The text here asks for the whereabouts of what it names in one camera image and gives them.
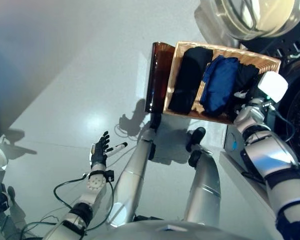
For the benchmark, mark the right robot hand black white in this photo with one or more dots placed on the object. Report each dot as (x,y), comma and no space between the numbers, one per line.
(272,86)

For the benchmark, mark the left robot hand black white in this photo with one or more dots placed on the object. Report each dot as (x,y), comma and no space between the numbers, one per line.
(98,155)

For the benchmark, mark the blue garment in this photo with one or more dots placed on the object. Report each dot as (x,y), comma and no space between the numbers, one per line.
(220,85)

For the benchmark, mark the long black garment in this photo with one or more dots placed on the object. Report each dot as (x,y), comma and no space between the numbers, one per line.
(190,80)

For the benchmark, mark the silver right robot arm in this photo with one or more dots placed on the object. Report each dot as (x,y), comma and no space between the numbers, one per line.
(272,155)

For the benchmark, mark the round washing machine door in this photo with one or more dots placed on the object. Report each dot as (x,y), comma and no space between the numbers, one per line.
(260,20)

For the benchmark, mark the small blue washer sticker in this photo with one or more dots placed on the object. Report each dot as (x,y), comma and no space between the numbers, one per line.
(233,142)

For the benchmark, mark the wicker laundry basket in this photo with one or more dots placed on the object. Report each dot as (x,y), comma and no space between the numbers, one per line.
(173,75)

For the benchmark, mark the glossy brown stool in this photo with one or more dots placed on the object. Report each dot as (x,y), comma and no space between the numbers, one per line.
(160,75)

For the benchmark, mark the silver robot torso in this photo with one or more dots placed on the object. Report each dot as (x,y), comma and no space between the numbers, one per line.
(170,230)

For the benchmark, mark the silver right robot leg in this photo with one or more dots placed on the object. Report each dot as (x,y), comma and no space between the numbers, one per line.
(205,190)

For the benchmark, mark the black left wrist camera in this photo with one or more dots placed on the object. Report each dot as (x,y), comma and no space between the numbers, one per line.
(109,175)

